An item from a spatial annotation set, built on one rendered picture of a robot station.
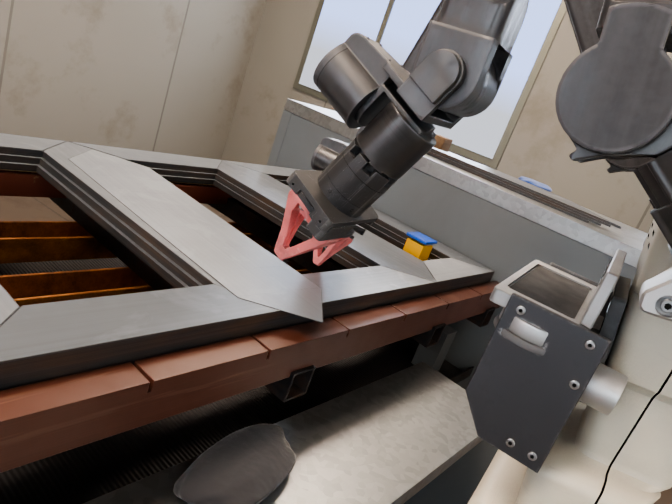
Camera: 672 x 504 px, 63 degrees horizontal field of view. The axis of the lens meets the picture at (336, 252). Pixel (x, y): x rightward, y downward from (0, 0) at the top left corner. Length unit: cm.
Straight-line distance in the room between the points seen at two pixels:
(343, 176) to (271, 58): 435
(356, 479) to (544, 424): 32
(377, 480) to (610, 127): 60
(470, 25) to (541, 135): 342
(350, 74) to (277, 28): 435
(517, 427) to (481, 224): 97
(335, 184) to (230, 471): 39
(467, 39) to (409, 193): 118
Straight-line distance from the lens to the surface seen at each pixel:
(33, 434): 59
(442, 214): 158
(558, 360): 59
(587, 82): 43
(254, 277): 87
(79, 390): 60
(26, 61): 378
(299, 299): 84
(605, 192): 383
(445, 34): 48
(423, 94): 47
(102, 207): 104
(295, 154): 191
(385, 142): 50
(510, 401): 61
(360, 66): 53
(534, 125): 390
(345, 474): 84
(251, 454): 76
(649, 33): 44
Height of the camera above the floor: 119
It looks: 17 degrees down
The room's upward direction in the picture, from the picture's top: 20 degrees clockwise
